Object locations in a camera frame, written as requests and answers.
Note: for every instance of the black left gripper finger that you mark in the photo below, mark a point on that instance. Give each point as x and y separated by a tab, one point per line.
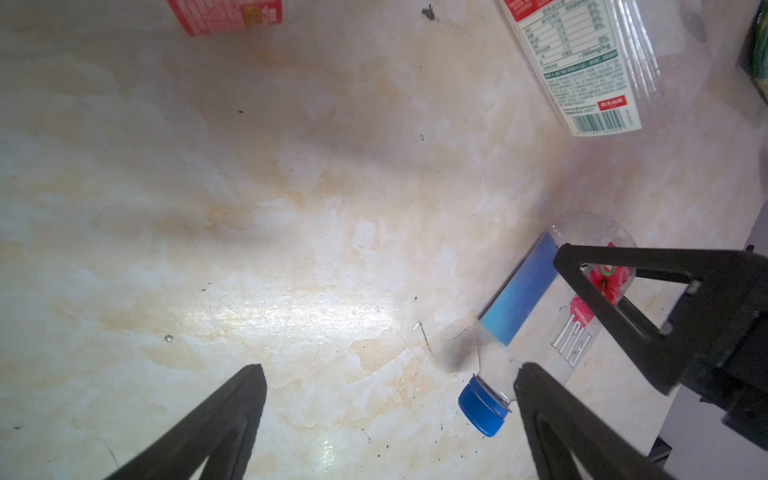
218	435

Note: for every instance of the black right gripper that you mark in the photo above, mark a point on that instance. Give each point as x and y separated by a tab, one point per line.
714	342

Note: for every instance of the fiji bottle blue label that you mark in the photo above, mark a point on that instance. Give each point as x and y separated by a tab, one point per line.
535	317

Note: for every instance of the clear flat bottle green red label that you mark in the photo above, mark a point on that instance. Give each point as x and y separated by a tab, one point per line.
594	59

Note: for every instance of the green yellow snack bag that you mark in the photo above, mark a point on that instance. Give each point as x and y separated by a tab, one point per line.
756	63

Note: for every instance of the clear bottle red label yellow cap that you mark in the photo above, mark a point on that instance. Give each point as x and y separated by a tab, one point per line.
207	17

